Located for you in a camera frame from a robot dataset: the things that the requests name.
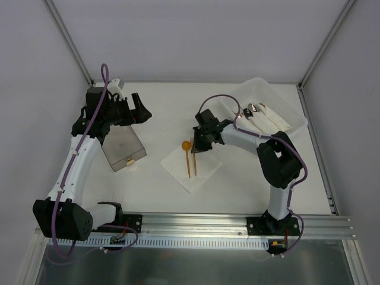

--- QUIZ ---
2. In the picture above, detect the orange plastic spoon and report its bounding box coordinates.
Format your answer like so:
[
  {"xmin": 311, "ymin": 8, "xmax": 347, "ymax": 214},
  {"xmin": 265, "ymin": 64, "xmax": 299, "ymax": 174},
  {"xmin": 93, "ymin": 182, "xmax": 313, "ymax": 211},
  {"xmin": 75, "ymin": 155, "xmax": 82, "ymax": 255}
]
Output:
[{"xmin": 181, "ymin": 141, "xmax": 192, "ymax": 178}]

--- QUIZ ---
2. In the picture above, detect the white paper napkin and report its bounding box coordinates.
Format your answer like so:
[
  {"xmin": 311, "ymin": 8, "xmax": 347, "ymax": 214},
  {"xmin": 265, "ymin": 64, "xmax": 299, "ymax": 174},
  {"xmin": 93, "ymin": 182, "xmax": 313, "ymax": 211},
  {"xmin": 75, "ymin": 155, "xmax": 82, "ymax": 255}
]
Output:
[{"xmin": 160, "ymin": 146, "xmax": 223, "ymax": 194}]

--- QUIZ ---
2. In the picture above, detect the orange plastic fork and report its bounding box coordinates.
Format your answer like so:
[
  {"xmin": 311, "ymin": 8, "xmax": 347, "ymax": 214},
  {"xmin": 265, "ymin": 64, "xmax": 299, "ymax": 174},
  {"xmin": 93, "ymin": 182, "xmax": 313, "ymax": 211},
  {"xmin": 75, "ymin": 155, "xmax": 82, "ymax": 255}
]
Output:
[{"xmin": 190, "ymin": 137, "xmax": 197, "ymax": 176}]

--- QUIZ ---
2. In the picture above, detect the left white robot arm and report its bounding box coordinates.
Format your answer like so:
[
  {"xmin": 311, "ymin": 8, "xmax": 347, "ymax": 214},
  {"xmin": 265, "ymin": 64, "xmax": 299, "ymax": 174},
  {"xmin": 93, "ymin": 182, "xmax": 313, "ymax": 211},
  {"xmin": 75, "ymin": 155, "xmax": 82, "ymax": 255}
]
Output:
[{"xmin": 33, "ymin": 87, "xmax": 152, "ymax": 241}]

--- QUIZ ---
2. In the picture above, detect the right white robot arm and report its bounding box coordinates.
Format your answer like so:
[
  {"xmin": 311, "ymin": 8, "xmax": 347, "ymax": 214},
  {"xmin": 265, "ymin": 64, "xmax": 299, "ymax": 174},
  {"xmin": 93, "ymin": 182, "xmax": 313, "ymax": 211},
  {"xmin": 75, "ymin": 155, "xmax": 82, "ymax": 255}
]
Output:
[{"xmin": 191, "ymin": 109, "xmax": 304, "ymax": 237}]

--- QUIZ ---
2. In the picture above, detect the rolled napkin bundle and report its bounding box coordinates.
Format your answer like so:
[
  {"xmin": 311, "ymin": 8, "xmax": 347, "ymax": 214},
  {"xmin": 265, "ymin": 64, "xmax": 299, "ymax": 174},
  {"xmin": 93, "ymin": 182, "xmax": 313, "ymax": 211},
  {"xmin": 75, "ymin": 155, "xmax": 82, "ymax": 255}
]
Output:
[
  {"xmin": 236, "ymin": 103, "xmax": 280, "ymax": 135},
  {"xmin": 258, "ymin": 103, "xmax": 292, "ymax": 132}
]

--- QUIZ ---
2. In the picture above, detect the smoky transparent plastic box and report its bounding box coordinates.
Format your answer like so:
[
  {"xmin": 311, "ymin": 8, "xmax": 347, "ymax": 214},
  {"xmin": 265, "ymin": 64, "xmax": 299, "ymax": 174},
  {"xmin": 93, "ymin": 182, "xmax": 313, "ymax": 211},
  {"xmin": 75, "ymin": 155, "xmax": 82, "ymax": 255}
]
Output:
[{"xmin": 102, "ymin": 126, "xmax": 147, "ymax": 172}]

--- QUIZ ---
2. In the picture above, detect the white plastic basket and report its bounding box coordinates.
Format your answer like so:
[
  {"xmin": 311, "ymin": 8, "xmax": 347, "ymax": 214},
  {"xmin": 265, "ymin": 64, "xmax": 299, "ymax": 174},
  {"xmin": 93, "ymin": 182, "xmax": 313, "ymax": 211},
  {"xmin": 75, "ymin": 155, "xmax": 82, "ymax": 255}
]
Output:
[{"xmin": 219, "ymin": 77, "xmax": 308, "ymax": 140}]

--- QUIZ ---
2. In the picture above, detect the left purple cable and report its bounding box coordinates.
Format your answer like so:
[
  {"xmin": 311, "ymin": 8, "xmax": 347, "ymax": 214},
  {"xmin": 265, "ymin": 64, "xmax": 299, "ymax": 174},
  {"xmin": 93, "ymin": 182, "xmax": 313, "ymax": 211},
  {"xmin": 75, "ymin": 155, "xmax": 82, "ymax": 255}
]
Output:
[{"xmin": 52, "ymin": 62, "xmax": 139, "ymax": 260}]

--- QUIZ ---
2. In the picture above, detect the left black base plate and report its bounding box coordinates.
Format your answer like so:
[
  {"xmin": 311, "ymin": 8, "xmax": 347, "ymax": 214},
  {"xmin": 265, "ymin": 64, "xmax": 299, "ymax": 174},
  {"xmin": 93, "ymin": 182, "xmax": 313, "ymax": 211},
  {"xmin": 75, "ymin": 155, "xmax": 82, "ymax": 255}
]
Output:
[{"xmin": 92, "ymin": 214, "xmax": 143, "ymax": 233}]

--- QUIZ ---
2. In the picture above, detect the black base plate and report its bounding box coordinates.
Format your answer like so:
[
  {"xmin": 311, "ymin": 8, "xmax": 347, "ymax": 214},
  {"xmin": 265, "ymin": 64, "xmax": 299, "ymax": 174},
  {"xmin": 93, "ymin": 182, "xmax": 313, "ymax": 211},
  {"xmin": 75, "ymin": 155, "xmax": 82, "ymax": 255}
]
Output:
[
  {"xmin": 92, "ymin": 214, "xmax": 143, "ymax": 233},
  {"xmin": 246, "ymin": 215, "xmax": 300, "ymax": 237}
]

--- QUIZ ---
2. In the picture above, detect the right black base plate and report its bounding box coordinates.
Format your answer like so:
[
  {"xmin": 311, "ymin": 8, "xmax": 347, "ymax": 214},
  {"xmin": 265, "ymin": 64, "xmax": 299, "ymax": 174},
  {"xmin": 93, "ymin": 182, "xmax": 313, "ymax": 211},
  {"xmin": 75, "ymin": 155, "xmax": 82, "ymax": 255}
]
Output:
[{"xmin": 246, "ymin": 215, "xmax": 300, "ymax": 237}]

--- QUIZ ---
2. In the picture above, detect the right aluminium frame post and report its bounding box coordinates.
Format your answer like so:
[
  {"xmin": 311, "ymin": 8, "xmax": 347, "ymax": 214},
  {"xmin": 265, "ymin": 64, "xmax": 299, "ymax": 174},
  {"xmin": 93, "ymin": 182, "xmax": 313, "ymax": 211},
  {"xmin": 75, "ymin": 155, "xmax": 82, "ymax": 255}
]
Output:
[{"xmin": 298, "ymin": 0, "xmax": 357, "ymax": 90}]

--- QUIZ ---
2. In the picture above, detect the aluminium frame post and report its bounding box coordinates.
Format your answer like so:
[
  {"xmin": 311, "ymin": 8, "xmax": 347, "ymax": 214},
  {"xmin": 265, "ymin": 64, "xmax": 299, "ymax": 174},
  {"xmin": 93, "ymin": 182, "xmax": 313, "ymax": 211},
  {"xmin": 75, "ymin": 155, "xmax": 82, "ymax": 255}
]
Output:
[
  {"xmin": 298, "ymin": 0, "xmax": 357, "ymax": 90},
  {"xmin": 42, "ymin": 0, "xmax": 94, "ymax": 86}
]

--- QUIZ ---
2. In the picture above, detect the white slotted cable duct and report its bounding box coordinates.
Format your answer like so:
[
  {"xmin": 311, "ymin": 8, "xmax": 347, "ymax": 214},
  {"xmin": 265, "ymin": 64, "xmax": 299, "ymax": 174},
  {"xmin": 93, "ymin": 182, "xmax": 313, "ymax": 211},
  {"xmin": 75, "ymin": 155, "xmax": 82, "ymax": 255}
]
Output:
[{"xmin": 47, "ymin": 235, "xmax": 270, "ymax": 249}]

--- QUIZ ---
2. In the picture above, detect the left aluminium frame post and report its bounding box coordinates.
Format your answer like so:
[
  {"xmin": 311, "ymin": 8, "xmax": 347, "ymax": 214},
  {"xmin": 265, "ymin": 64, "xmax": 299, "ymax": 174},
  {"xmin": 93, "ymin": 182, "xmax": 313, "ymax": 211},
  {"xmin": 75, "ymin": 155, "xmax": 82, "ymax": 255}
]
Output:
[{"xmin": 42, "ymin": 0, "xmax": 94, "ymax": 86}]

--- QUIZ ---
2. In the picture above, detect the aluminium mounting rail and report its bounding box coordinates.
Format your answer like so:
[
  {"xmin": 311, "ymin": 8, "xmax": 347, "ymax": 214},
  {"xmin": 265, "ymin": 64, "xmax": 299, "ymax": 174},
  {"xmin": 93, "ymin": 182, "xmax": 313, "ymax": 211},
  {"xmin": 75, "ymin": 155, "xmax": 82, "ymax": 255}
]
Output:
[{"xmin": 34, "ymin": 209, "xmax": 356, "ymax": 240}]

